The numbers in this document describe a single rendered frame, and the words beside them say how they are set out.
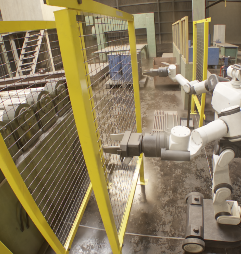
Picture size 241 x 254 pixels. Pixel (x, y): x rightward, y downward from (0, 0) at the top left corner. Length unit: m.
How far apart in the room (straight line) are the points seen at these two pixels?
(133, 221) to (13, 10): 9.86
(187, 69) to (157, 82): 1.91
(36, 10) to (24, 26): 8.42
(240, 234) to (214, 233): 0.23
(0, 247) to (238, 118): 0.96
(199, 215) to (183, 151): 1.32
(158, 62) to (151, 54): 4.92
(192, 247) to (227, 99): 1.29
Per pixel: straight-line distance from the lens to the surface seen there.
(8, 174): 0.90
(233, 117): 0.76
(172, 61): 7.12
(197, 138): 0.70
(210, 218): 1.92
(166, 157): 0.60
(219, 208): 1.72
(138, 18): 12.08
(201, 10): 4.05
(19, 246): 1.84
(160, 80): 5.70
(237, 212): 1.82
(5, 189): 1.56
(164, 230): 1.98
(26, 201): 1.00
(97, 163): 0.75
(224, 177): 1.46
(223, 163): 1.31
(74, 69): 0.60
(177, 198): 2.23
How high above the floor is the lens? 1.71
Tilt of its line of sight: 28 degrees down
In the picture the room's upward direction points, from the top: 7 degrees counter-clockwise
